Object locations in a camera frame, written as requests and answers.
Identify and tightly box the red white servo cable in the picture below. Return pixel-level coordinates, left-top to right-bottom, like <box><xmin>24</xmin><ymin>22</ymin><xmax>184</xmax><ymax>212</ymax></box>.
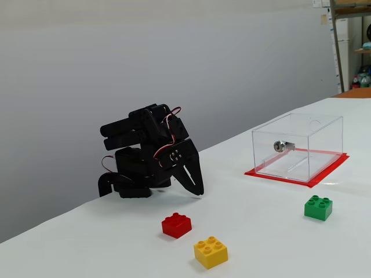
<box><xmin>152</xmin><ymin>107</ymin><xmax>183</xmax><ymax>160</ymax></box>
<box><xmin>101</xmin><ymin>155</ymin><xmax>117</xmax><ymax>174</ymax></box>

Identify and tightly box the yellow lego brick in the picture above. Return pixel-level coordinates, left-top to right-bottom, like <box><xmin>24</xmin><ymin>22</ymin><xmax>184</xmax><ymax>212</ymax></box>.
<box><xmin>193</xmin><ymin>236</ymin><xmax>229</xmax><ymax>270</ymax></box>

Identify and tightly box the transparent plastic box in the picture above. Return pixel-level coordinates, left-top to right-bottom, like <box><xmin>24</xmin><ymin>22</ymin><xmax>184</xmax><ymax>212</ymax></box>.
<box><xmin>251</xmin><ymin>112</ymin><xmax>344</xmax><ymax>183</ymax></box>

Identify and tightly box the red lego brick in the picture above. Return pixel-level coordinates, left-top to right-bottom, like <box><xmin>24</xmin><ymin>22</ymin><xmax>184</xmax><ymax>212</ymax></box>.
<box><xmin>161</xmin><ymin>213</ymin><xmax>192</xmax><ymax>239</ymax></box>

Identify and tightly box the orange table top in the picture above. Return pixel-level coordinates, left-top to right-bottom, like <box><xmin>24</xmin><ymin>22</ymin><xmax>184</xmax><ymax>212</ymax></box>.
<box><xmin>333</xmin><ymin>87</ymin><xmax>371</xmax><ymax>99</ymax></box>

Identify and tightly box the silver cam lock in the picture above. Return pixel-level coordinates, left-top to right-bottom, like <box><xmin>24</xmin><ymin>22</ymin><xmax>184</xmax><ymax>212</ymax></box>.
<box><xmin>273</xmin><ymin>140</ymin><xmax>296</xmax><ymax>152</ymax></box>

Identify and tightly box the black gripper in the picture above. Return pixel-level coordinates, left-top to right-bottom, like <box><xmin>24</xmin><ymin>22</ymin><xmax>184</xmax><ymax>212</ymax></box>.
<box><xmin>158</xmin><ymin>138</ymin><xmax>205</xmax><ymax>197</ymax></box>

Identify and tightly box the black table clamp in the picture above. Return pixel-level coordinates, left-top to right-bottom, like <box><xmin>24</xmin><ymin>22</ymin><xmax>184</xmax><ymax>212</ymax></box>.
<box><xmin>97</xmin><ymin>172</ymin><xmax>134</xmax><ymax>198</ymax></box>

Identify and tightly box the green lego brick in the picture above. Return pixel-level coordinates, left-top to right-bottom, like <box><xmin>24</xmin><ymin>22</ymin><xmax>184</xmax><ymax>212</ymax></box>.
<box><xmin>304</xmin><ymin>195</ymin><xmax>333</xmax><ymax>222</ymax></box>

